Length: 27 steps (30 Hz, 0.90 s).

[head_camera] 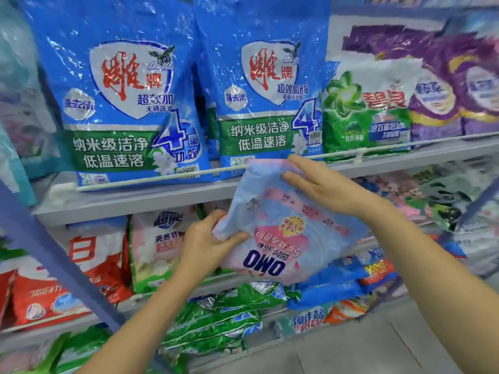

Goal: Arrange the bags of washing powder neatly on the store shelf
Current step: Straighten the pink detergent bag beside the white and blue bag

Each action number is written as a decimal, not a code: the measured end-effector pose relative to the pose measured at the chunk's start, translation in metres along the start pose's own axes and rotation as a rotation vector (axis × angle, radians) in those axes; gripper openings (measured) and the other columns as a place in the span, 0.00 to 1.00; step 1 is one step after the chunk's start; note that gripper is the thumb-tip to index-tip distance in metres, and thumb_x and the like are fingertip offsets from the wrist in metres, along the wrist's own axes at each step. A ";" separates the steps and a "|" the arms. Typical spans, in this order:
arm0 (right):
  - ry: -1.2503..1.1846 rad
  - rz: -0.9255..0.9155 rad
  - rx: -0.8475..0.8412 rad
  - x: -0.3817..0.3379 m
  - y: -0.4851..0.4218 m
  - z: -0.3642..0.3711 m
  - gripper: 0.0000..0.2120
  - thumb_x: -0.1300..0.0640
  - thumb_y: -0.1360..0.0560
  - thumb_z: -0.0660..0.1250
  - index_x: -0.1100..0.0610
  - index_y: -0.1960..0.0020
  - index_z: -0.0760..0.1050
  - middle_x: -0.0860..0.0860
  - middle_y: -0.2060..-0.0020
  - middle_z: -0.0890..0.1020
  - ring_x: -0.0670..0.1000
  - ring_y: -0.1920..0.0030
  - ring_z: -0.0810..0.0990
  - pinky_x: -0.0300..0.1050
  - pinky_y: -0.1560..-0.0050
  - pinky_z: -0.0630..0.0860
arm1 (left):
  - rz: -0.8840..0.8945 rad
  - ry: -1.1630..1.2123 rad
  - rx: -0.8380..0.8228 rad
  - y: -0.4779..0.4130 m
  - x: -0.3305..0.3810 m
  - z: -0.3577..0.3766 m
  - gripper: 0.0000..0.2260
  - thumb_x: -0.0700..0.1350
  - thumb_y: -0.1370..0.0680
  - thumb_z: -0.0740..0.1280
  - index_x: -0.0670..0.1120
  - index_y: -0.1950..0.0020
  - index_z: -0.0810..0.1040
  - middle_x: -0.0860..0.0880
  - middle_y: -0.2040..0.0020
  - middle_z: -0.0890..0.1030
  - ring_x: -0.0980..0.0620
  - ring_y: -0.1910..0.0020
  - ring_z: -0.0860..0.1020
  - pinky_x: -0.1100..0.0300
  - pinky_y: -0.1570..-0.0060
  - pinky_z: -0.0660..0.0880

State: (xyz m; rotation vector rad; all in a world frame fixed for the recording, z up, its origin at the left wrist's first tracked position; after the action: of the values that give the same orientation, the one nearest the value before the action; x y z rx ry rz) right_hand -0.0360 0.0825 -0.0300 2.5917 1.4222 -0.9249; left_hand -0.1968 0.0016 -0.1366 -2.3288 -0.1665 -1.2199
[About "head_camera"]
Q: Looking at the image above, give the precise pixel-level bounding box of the person's left hand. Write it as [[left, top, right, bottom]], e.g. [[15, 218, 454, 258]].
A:
[[177, 209, 250, 283]]

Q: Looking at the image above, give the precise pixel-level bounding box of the person's right hand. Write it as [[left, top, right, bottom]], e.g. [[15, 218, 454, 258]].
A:
[[281, 153, 390, 219]]

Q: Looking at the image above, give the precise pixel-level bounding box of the pink floral detergent bag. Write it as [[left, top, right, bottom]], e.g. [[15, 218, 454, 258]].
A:
[[353, 171, 430, 223]]

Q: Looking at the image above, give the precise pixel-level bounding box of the pink blue OMO bag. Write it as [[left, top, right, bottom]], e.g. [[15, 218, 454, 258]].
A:
[[212, 158, 370, 286]]

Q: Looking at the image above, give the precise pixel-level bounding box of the green white Ariel bag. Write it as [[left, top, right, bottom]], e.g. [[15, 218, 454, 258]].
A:
[[321, 60, 425, 161]]

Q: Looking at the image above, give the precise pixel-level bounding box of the grey blue-framed shelf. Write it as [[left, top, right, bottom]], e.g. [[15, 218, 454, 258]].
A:
[[0, 3, 499, 374]]

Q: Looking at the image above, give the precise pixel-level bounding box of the green leaf-print detergent bag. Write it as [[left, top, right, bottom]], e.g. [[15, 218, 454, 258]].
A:
[[428, 203, 464, 231]]

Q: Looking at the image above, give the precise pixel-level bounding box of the panda pale green bag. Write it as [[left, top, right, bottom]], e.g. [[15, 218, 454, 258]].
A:
[[413, 161, 499, 216]]

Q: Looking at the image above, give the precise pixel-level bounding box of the purple lavender bag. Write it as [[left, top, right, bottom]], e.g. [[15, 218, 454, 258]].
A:
[[448, 37, 499, 136], [342, 25, 449, 62], [407, 54, 465, 143]]

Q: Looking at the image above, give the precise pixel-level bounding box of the blue bird-print detergent bag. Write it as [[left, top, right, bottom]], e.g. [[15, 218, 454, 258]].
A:
[[21, 0, 216, 192]]

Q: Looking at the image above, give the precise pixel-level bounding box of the person's left forearm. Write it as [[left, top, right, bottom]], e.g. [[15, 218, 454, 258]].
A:
[[76, 268, 198, 374]]

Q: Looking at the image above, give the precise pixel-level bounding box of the person's right forearm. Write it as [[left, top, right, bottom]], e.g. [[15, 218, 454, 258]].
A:
[[368, 202, 499, 374]]

